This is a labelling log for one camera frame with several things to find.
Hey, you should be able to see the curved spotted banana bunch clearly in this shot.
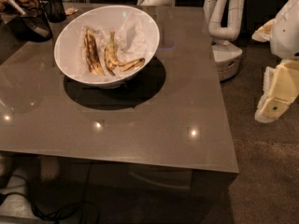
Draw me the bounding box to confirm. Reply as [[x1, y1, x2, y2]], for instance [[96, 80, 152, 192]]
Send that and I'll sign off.
[[104, 29, 145, 76]]

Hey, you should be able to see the black mesh pen cup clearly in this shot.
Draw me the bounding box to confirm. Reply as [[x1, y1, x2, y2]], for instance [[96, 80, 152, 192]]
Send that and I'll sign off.
[[40, 0, 66, 22]]

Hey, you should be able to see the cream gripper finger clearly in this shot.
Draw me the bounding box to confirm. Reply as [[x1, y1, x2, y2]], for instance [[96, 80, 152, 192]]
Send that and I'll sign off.
[[255, 60, 299, 123], [251, 19, 275, 42]]

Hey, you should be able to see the white tilted bowl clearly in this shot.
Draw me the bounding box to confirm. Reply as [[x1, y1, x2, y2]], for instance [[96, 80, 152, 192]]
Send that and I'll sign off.
[[54, 6, 160, 89]]

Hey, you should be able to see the spotted banana on left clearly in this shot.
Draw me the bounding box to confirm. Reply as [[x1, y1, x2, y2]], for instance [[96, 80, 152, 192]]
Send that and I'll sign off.
[[83, 29, 105, 76]]

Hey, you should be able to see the black mesh basket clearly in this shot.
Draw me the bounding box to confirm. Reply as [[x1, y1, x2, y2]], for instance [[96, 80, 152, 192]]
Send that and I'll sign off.
[[7, 7, 52, 42]]

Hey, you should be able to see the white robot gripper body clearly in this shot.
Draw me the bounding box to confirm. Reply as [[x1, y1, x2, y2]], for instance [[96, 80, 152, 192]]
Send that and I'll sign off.
[[270, 0, 299, 60]]

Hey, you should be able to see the white paper napkin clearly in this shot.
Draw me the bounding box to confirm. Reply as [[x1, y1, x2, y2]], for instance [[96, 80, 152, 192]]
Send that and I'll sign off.
[[78, 20, 147, 80]]

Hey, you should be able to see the small snack on table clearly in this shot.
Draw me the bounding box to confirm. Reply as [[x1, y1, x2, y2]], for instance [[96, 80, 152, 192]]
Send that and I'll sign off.
[[64, 7, 78, 16]]

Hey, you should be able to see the black cable under table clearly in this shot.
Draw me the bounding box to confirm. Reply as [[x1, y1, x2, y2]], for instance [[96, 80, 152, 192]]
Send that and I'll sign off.
[[0, 161, 101, 224]]

